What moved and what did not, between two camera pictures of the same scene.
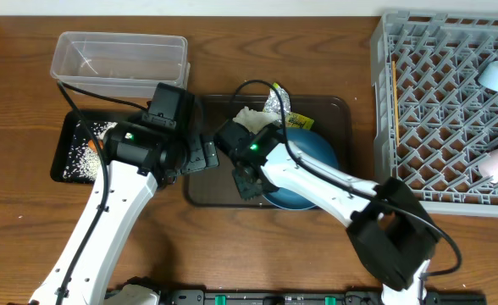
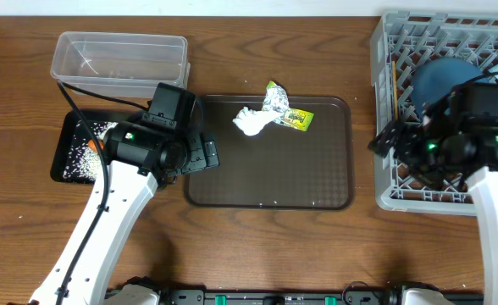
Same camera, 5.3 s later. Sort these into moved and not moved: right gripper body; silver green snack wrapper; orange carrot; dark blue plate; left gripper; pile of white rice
Moved: right gripper body; dark blue plate
Not moved: pile of white rice; left gripper; silver green snack wrapper; orange carrot
